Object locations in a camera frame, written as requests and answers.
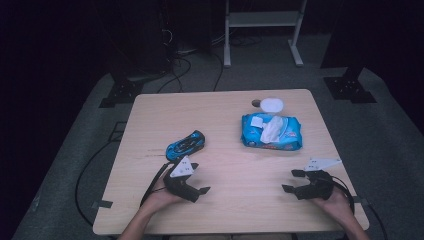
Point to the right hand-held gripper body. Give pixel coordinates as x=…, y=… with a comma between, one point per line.
x=318, y=188

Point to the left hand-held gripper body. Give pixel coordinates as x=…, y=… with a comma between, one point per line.
x=180, y=186

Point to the blue toy car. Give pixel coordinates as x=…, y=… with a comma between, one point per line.
x=185, y=146

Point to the blue wet wipes pack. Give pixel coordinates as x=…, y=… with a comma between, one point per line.
x=286, y=135

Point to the white wet wipe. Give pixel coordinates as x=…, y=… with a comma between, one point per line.
x=271, y=131

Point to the person's left hand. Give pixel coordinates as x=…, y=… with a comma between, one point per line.
x=158, y=198

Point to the person's right hand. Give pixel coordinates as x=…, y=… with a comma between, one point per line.
x=338, y=205

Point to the grey tape strip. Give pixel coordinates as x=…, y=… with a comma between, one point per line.
x=361, y=200
x=101, y=204

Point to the white round pad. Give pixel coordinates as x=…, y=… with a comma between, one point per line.
x=271, y=105

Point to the dark round table grommet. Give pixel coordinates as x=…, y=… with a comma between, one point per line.
x=256, y=103

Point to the black floor bracket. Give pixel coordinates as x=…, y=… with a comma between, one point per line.
x=115, y=131

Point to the black stand with base plate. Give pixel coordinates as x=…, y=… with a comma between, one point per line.
x=121, y=91
x=350, y=88

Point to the white metal stand frame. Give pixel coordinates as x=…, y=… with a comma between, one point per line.
x=263, y=19

